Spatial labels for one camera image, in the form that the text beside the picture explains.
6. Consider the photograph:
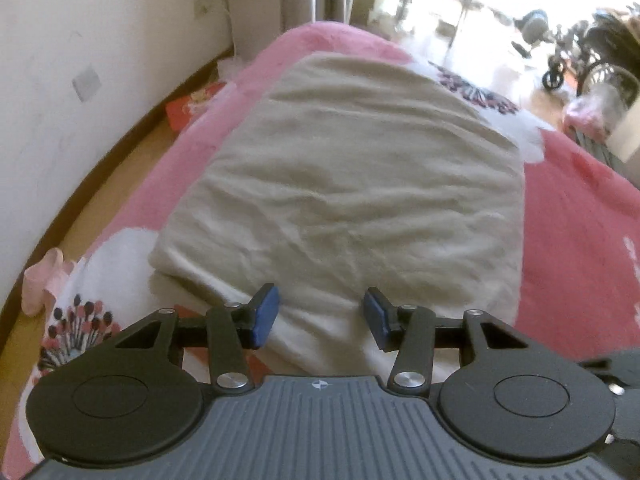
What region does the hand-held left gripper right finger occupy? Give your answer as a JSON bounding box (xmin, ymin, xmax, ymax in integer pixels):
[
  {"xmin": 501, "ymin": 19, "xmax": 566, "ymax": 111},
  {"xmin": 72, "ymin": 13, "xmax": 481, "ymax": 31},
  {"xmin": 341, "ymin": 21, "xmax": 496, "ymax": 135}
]
[{"xmin": 362, "ymin": 287, "xmax": 573, "ymax": 396}]

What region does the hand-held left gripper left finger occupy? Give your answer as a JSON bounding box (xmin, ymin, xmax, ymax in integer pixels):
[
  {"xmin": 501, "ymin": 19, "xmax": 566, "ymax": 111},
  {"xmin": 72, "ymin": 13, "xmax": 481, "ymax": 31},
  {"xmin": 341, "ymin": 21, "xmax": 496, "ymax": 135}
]
[{"xmin": 67, "ymin": 282, "xmax": 282, "ymax": 396}]

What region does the beige cloth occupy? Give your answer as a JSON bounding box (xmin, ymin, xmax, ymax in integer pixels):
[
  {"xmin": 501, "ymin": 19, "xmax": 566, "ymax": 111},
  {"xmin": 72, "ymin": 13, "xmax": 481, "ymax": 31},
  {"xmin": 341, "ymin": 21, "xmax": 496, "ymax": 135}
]
[{"xmin": 147, "ymin": 54, "xmax": 526, "ymax": 386}]

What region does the pink floral blanket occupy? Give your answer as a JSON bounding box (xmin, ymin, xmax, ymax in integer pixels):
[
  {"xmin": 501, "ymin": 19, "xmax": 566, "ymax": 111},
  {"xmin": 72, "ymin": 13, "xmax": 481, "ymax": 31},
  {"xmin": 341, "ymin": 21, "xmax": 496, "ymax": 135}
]
[{"xmin": 20, "ymin": 22, "xmax": 640, "ymax": 466}]

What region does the red box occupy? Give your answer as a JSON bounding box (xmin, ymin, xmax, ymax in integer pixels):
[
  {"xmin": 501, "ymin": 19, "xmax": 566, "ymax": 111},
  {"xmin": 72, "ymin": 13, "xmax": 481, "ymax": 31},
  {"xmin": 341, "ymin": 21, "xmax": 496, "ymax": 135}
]
[{"xmin": 165, "ymin": 81, "xmax": 228, "ymax": 132}]

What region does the white ribbed heater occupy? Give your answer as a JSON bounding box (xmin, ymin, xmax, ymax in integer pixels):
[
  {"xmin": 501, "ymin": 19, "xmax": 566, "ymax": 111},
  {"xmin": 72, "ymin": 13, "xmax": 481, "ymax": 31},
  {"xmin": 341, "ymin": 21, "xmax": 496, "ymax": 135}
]
[{"xmin": 575, "ymin": 127, "xmax": 613, "ymax": 166}]

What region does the cardboard box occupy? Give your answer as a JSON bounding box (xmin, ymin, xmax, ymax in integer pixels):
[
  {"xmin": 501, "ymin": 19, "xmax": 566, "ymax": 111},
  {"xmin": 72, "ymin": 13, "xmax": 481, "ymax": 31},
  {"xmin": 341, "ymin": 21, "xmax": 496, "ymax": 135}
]
[{"xmin": 607, "ymin": 110, "xmax": 640, "ymax": 161}]

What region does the translucent plastic bag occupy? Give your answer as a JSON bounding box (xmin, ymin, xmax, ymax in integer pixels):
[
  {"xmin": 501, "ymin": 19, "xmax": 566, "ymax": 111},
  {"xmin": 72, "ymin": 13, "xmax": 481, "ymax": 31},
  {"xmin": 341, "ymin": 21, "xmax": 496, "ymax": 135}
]
[{"xmin": 562, "ymin": 85, "xmax": 626, "ymax": 138}]

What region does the white box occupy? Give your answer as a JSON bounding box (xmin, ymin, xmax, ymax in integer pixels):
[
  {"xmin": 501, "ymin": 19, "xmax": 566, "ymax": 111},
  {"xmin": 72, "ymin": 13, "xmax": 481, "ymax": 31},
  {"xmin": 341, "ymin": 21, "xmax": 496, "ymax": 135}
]
[{"xmin": 226, "ymin": 0, "xmax": 285, "ymax": 61}]

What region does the small grey wheeled stroller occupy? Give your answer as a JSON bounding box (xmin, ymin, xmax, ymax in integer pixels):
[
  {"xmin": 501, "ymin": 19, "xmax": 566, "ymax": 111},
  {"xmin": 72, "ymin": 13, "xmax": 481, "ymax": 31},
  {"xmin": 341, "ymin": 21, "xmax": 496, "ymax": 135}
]
[{"xmin": 512, "ymin": 9, "xmax": 588, "ymax": 93}]

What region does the grey wall plate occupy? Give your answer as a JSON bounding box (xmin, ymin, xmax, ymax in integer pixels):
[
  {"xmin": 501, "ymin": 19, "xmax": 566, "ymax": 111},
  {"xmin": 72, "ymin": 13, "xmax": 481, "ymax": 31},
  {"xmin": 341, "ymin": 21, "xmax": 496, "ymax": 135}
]
[{"xmin": 71, "ymin": 64, "xmax": 104, "ymax": 102}]

